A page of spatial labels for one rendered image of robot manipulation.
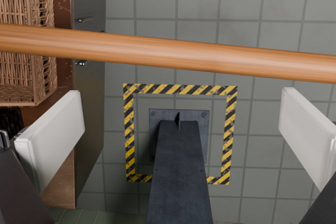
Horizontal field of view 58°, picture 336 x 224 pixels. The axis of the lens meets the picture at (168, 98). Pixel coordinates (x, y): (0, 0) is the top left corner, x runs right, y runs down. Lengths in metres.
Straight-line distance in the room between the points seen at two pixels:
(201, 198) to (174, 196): 0.09
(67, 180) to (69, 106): 1.00
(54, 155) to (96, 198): 1.78
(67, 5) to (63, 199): 0.69
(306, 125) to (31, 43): 0.26
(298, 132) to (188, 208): 0.85
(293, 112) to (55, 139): 0.13
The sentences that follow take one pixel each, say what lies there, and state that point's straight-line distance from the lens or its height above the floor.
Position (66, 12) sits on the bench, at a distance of 0.98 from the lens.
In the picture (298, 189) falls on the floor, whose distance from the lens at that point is 1.96.
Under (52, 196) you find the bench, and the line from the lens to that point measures 1.24.
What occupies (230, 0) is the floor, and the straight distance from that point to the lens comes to 1.52.
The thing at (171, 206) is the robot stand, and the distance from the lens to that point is 1.01.
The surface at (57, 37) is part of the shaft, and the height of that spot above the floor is 1.20.
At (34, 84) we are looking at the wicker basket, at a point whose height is 0.73.
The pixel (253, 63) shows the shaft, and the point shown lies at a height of 1.20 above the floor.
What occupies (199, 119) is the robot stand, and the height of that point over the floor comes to 0.01.
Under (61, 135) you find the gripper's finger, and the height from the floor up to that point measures 1.35.
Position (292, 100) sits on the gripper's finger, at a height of 1.34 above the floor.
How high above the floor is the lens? 1.50
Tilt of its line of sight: 71 degrees down
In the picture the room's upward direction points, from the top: 174 degrees counter-clockwise
